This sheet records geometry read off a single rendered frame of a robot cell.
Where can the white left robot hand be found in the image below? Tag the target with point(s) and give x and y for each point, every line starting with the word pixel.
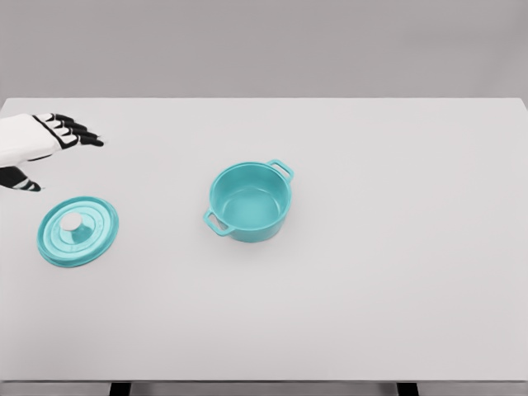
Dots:
pixel 24 138

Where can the teal pot lid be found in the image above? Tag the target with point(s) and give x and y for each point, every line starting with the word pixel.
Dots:
pixel 77 232

